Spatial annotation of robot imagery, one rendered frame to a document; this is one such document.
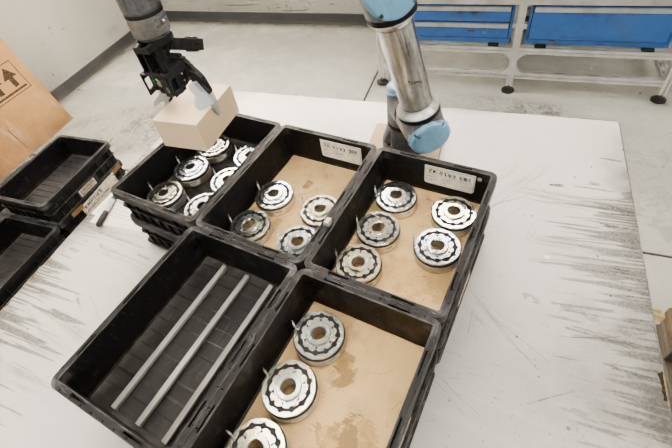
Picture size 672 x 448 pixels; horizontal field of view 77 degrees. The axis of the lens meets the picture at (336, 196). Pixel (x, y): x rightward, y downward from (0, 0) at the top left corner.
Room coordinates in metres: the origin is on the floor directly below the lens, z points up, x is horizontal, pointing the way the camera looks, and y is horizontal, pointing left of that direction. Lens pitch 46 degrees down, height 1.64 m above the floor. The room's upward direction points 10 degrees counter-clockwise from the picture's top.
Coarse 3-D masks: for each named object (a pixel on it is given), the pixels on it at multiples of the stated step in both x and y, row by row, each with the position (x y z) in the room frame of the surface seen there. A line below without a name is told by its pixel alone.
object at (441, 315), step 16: (432, 160) 0.74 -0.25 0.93; (496, 176) 0.65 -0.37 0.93; (352, 192) 0.69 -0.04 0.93; (480, 208) 0.57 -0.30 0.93; (480, 224) 0.53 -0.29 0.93; (320, 240) 0.56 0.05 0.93; (464, 256) 0.46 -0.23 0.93; (320, 272) 0.48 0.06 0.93; (368, 288) 0.43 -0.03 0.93; (448, 288) 0.40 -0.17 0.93; (400, 304) 0.38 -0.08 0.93; (416, 304) 0.38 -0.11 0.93; (448, 304) 0.37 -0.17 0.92
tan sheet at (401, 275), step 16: (416, 192) 0.74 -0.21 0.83; (432, 192) 0.73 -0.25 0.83; (416, 208) 0.69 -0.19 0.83; (400, 224) 0.65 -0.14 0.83; (416, 224) 0.64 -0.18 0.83; (352, 240) 0.63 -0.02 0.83; (400, 240) 0.60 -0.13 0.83; (464, 240) 0.57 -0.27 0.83; (384, 256) 0.56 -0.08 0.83; (400, 256) 0.55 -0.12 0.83; (384, 272) 0.52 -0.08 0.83; (400, 272) 0.51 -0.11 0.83; (416, 272) 0.51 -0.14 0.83; (448, 272) 0.49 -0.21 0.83; (384, 288) 0.48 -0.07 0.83; (400, 288) 0.47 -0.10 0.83; (416, 288) 0.47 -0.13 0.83; (432, 288) 0.46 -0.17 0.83; (432, 304) 0.42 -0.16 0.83
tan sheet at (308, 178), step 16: (304, 160) 0.95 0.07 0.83; (288, 176) 0.89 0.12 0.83; (304, 176) 0.88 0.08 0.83; (320, 176) 0.87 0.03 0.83; (336, 176) 0.86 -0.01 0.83; (352, 176) 0.84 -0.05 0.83; (304, 192) 0.82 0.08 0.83; (320, 192) 0.80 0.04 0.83; (336, 192) 0.79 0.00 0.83; (256, 208) 0.79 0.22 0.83; (272, 224) 0.72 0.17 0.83; (288, 224) 0.71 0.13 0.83; (272, 240) 0.67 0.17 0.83
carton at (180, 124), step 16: (192, 96) 0.91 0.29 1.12; (224, 96) 0.90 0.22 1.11; (160, 112) 0.87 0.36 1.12; (176, 112) 0.86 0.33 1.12; (192, 112) 0.84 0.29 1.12; (208, 112) 0.84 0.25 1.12; (224, 112) 0.88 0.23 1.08; (160, 128) 0.84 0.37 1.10; (176, 128) 0.82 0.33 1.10; (192, 128) 0.80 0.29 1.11; (208, 128) 0.82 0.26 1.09; (224, 128) 0.86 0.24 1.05; (176, 144) 0.83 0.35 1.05; (192, 144) 0.81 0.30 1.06; (208, 144) 0.80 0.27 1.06
